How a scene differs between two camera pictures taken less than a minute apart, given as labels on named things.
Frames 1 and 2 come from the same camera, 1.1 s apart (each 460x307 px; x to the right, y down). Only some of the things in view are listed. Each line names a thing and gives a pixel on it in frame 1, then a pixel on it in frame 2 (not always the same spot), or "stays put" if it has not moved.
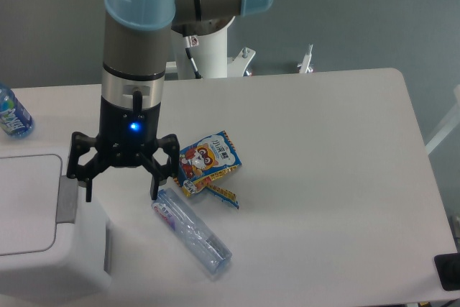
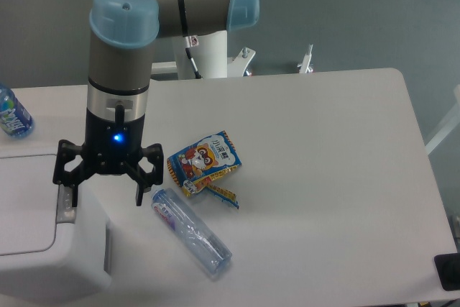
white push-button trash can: [55, 246] stays put
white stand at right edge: [452, 125] stays put
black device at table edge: [448, 267] stays put
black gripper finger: [161, 174] to [144, 180]
